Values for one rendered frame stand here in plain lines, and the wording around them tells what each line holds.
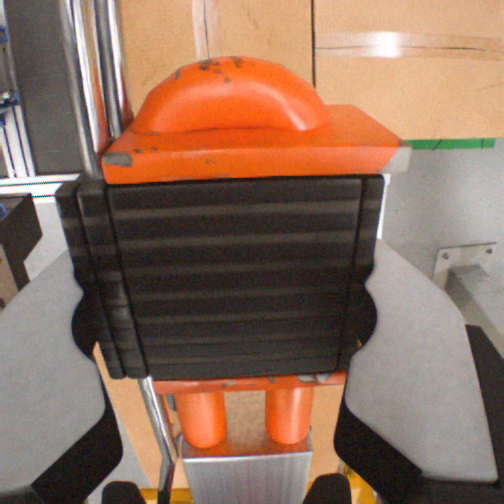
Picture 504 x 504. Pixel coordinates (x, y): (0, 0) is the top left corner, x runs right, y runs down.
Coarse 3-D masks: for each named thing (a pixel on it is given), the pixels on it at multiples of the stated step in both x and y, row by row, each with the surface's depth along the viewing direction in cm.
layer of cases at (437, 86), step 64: (128, 0) 64; (192, 0) 65; (256, 0) 66; (320, 0) 66; (384, 0) 66; (448, 0) 66; (128, 64) 71; (320, 64) 73; (384, 64) 73; (448, 64) 73; (448, 128) 81
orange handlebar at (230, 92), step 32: (192, 64) 10; (224, 64) 9; (256, 64) 10; (160, 96) 10; (192, 96) 9; (224, 96) 9; (256, 96) 9; (288, 96) 10; (160, 128) 10; (192, 128) 10; (224, 128) 10; (256, 128) 10; (288, 128) 10; (192, 416) 16; (224, 416) 17; (288, 416) 16
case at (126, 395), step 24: (96, 360) 55; (120, 384) 58; (120, 408) 62; (144, 408) 62; (168, 408) 62; (312, 408) 64; (336, 408) 65; (144, 432) 66; (312, 432) 68; (144, 456) 70; (312, 456) 73; (336, 456) 74; (312, 480) 79
